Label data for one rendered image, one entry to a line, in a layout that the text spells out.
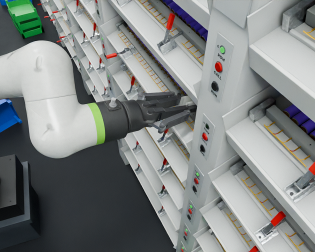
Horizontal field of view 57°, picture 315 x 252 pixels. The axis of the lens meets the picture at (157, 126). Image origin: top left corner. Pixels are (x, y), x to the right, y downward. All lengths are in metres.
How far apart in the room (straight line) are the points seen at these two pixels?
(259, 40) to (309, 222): 0.28
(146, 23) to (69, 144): 0.41
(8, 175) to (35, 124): 0.87
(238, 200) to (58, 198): 1.24
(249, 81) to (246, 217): 0.31
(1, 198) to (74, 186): 0.50
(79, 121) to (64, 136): 0.04
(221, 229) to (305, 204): 0.39
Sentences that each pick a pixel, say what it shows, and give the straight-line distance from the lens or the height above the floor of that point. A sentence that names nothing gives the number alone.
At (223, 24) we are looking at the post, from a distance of 0.48.
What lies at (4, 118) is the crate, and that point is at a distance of 2.22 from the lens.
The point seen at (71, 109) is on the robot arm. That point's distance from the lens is 0.60.
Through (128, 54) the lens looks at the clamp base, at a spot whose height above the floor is 0.90.
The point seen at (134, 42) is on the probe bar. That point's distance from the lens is 1.04.
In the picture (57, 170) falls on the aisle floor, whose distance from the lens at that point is 1.87.
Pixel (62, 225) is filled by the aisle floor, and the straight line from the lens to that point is 1.69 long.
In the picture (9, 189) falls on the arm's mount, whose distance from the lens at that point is 1.42.
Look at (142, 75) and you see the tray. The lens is 0.96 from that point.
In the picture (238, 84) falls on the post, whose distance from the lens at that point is 0.49.
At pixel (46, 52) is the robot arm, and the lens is 0.59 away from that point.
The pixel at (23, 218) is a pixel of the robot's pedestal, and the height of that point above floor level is 0.28.
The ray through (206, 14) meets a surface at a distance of 0.52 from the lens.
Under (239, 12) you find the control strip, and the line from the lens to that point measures 0.44.
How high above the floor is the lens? 1.50
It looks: 49 degrees down
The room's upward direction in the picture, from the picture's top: straight up
